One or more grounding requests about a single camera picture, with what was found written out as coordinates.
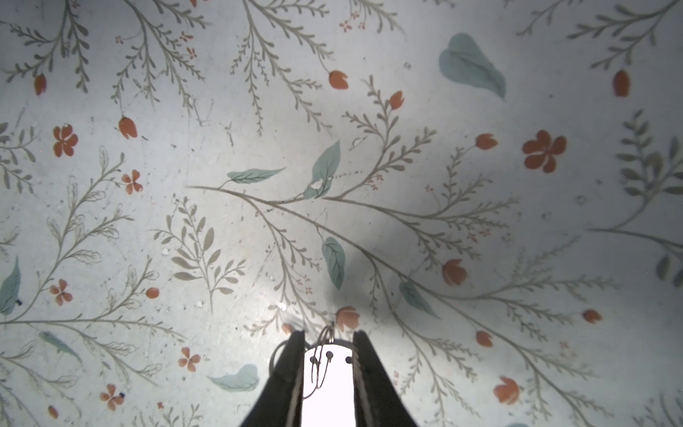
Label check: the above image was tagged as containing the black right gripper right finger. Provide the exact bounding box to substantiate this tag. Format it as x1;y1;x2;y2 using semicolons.
351;331;417;427

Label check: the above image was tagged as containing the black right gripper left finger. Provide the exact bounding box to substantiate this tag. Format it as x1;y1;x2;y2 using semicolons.
241;331;306;427

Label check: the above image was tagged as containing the silver metal keyring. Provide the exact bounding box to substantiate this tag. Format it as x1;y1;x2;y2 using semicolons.
268;326;354;403

